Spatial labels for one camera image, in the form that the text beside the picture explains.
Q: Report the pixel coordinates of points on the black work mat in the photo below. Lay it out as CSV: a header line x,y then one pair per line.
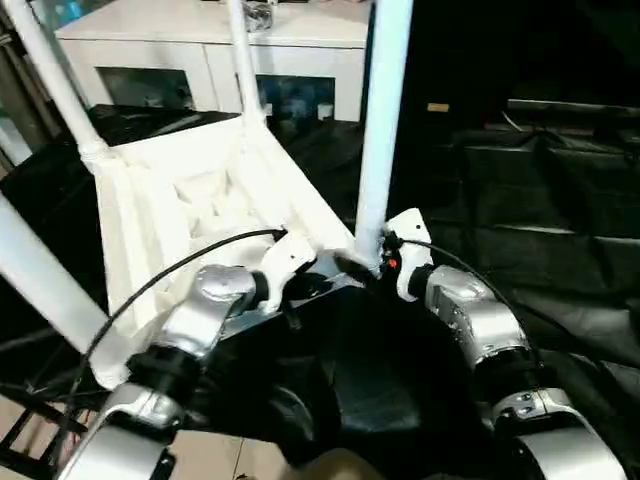
x,y
530,230

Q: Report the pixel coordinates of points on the small tan label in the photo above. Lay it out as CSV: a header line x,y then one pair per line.
x,y
438,107

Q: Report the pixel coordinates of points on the dark low shelf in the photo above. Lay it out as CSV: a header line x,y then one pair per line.
x,y
580,108

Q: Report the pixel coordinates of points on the black crumpled bag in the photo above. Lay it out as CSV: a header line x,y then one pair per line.
x,y
262,12

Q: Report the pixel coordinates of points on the white cabinet with glass doors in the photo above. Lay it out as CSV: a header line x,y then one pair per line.
x,y
150,40

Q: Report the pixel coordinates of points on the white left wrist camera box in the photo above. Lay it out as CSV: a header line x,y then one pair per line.
x,y
288,258

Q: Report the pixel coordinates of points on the black stand frame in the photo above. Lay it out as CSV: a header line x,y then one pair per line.
x,y
30,430

